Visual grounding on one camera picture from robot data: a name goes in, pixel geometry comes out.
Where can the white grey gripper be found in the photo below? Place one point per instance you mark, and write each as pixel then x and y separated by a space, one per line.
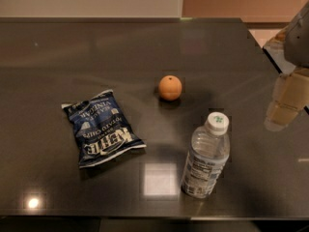
pixel 297 45

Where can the blue Kettle chips bag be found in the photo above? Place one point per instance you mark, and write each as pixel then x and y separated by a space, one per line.
pixel 100 129

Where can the clear plastic water bottle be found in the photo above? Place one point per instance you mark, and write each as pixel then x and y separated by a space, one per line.
pixel 207 156

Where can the orange fruit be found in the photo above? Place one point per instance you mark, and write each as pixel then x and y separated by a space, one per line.
pixel 170 88

